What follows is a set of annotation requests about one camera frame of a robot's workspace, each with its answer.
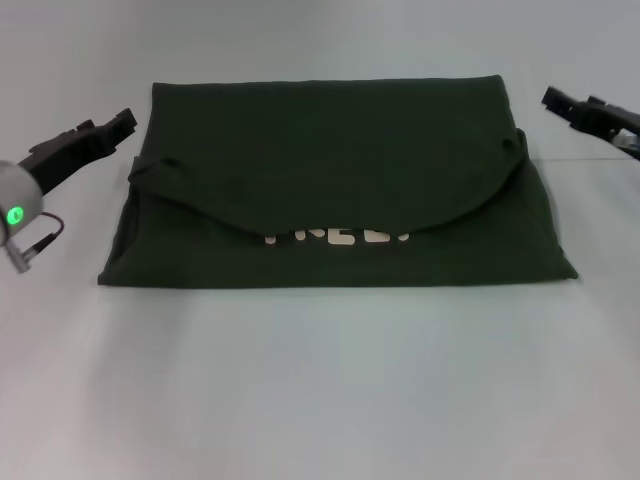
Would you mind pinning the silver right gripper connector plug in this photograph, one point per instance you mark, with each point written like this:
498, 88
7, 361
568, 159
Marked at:
629, 141

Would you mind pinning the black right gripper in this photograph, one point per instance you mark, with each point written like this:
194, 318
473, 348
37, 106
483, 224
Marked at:
607, 117

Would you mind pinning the dark green t-shirt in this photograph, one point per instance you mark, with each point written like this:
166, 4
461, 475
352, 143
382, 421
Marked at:
325, 175

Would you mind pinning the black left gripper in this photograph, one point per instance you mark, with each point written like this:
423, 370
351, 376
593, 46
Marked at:
65, 150

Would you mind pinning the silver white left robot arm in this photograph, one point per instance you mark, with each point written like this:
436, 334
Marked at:
17, 200

